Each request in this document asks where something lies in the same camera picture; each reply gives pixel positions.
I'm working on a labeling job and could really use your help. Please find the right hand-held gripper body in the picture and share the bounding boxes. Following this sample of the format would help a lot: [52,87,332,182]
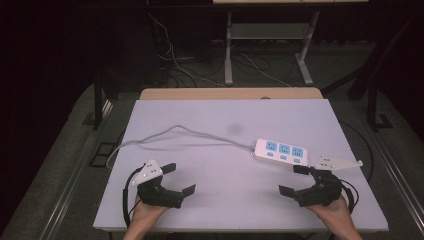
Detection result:
[294,154,364,208]

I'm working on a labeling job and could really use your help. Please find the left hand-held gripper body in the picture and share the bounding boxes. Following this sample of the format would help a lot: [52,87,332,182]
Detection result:
[131,158,185,210]

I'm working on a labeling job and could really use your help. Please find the white power strip blue sockets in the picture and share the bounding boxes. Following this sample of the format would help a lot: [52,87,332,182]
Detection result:
[253,137,310,170]

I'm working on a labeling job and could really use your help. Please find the person's left hand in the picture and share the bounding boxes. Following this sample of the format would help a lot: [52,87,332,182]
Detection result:
[130,195,170,232]

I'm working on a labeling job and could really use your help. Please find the person's right hand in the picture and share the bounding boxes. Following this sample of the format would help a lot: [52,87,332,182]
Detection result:
[305,195,355,232]

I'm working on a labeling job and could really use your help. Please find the black metal stand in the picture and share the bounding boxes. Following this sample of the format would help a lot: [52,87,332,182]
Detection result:
[92,71,115,131]
[365,63,394,132]

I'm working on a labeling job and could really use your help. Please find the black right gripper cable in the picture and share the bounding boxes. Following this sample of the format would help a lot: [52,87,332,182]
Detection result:
[339,178,360,214]

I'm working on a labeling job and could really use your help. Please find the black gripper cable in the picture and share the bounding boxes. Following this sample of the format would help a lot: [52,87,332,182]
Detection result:
[121,167,145,229]
[339,178,360,214]

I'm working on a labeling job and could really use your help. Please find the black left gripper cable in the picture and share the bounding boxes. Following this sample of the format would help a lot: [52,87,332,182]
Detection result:
[121,167,145,229]

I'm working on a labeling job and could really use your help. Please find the grey power strip cable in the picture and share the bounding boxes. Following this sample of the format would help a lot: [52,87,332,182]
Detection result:
[105,124,257,170]

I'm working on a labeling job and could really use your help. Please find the black floor cable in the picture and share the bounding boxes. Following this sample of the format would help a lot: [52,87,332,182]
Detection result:
[339,120,376,185]

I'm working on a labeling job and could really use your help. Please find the black floor frame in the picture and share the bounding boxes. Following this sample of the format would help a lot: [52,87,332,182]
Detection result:
[89,141,118,168]

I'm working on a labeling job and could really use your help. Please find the aluminium floor rail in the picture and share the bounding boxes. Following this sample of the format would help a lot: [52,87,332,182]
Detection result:
[368,128,424,228]
[39,131,101,240]

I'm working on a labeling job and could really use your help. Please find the white floor cable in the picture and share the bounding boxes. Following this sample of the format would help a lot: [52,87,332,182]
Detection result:
[239,52,292,88]
[147,12,228,88]

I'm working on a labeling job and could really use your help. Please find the white metal desk frame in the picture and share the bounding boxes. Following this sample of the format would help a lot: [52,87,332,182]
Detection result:
[223,10,321,87]

